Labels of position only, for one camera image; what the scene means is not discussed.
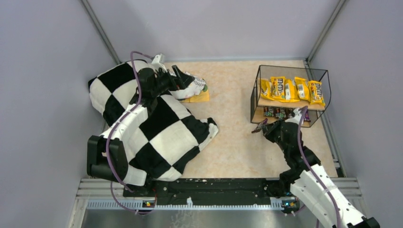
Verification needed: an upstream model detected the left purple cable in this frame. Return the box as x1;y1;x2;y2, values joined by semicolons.
105;51;155;215

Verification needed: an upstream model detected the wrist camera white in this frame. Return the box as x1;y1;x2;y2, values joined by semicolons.
285;108;305;125
151;53;167;72

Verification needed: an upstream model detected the yellow candy bag barcode side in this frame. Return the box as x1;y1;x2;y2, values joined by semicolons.
260;79;274;101

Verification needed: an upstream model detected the yellow m&m bag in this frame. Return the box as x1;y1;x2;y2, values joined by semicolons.
270;76;286;102
308;80;326;106

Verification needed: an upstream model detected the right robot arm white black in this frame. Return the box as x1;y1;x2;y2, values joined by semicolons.
256;120;380;228

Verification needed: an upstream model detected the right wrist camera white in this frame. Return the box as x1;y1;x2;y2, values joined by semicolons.
285;108;305;125

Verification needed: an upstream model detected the yellow m&m bag on shelf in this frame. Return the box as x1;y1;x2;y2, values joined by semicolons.
308;80;326;106

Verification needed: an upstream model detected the yellow cloth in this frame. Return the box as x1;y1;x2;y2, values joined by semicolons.
181;90;210;103

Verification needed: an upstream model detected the black wire mesh shelf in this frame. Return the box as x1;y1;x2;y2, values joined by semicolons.
250;65;330;128

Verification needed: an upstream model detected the yellow m&m bag front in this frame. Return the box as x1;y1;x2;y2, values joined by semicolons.
270;76;286;102

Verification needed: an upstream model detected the black white checkered cloth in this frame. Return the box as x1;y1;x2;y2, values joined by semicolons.
87;61;219;182

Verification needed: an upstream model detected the yellow candy bag shelf middle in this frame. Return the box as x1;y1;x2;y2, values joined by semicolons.
294;77;310;102

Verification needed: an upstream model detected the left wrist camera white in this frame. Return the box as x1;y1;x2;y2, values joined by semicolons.
151;53;167;72

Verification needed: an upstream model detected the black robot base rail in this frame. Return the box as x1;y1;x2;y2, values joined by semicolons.
123;178;303;213

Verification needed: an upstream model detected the yellow candy bag shelf left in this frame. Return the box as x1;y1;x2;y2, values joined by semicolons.
284;79;300;103

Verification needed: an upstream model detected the yellow candy bag shelf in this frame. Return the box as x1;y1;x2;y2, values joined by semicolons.
284;79;300;103
294;77;310;102

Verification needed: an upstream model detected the animal print white cloth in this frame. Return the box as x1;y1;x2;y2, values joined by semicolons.
170;72;207;100

